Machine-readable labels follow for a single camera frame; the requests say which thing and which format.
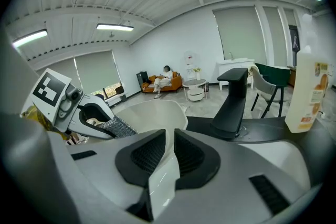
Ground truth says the round white side table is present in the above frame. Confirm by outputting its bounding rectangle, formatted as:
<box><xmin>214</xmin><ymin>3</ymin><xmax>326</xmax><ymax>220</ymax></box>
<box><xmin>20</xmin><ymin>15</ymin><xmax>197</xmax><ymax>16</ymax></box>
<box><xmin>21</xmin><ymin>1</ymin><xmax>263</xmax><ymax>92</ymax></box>
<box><xmin>182</xmin><ymin>78</ymin><xmax>211</xmax><ymax>102</ymax></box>

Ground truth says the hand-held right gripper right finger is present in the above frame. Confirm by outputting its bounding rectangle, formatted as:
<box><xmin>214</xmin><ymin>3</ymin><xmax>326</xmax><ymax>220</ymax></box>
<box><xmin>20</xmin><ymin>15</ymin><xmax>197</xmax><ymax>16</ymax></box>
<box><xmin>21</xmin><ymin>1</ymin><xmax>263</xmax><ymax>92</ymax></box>
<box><xmin>167</xmin><ymin>127</ymin><xmax>323</xmax><ymax>221</ymax></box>

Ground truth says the orange sofa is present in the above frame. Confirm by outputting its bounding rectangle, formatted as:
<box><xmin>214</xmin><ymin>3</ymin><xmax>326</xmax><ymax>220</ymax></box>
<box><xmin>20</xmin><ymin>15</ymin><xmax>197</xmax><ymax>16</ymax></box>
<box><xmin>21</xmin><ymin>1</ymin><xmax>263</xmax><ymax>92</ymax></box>
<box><xmin>141</xmin><ymin>71</ymin><xmax>183</xmax><ymax>94</ymax></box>

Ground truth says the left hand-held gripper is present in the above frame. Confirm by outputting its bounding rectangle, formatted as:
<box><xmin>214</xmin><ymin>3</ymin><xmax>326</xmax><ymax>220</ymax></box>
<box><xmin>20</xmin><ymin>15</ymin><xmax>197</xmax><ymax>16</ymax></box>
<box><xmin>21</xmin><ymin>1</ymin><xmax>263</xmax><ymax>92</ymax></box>
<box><xmin>20</xmin><ymin>68</ymin><xmax>117</xmax><ymax>140</ymax></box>

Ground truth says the grey roller blind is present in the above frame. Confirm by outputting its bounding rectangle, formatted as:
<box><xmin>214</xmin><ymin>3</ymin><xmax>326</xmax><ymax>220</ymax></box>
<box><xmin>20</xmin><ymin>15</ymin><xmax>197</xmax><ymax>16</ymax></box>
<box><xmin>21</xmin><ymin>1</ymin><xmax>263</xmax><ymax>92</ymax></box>
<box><xmin>35</xmin><ymin>57</ymin><xmax>79</xmax><ymax>87</ymax></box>
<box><xmin>74</xmin><ymin>50</ymin><xmax>122</xmax><ymax>95</ymax></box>
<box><xmin>212</xmin><ymin>6</ymin><xmax>267</xmax><ymax>65</ymax></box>

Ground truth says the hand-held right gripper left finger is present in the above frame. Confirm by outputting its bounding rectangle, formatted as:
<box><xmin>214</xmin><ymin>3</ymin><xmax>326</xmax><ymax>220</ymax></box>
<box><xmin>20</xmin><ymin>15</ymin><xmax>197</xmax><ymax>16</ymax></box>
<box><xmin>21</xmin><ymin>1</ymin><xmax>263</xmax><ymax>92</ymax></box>
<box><xmin>49</xmin><ymin>128</ymin><xmax>167</xmax><ymax>210</ymax></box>

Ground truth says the white shelf stand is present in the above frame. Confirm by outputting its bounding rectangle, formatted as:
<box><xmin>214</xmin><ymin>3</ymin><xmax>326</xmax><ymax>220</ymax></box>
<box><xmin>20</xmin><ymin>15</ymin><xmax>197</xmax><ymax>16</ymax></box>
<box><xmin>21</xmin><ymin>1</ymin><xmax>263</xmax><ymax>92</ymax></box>
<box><xmin>183</xmin><ymin>50</ymin><xmax>197</xmax><ymax>81</ymax></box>

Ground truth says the cream dish soap bottle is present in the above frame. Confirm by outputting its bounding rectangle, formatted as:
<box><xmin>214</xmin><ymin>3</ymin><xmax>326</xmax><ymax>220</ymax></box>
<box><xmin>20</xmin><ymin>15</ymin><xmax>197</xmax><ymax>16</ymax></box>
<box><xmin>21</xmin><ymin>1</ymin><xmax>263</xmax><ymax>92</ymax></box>
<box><xmin>285</xmin><ymin>44</ymin><xmax>331</xmax><ymax>134</ymax></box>

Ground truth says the black faucet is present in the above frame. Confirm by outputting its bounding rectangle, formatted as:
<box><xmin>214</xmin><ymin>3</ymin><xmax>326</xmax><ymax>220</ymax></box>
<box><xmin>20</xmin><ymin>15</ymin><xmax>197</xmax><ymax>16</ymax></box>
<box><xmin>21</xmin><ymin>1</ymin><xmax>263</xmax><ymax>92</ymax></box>
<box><xmin>209</xmin><ymin>68</ymin><xmax>249</xmax><ymax>140</ymax></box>

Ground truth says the white cabinet with tap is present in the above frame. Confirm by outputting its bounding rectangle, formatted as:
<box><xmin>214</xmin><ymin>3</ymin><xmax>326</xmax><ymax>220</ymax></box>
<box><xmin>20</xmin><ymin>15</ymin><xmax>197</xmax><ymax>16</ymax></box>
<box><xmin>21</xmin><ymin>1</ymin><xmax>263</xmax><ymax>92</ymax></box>
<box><xmin>216</xmin><ymin>51</ymin><xmax>255</xmax><ymax>91</ymax></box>

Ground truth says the steel wool scrubber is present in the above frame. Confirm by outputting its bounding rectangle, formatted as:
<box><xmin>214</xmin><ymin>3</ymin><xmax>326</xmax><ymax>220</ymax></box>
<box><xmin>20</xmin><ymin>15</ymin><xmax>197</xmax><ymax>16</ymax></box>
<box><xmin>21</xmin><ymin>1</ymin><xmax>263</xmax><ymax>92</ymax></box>
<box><xmin>97</xmin><ymin>115</ymin><xmax>139</xmax><ymax>139</ymax></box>

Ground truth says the cream white bowl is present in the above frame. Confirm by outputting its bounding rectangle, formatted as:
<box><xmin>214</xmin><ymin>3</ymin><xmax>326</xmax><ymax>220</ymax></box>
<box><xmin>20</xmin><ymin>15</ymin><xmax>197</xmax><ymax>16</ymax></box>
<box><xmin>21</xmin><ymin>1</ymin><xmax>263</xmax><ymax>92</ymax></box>
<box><xmin>112</xmin><ymin>100</ymin><xmax>190</xmax><ymax>220</ymax></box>

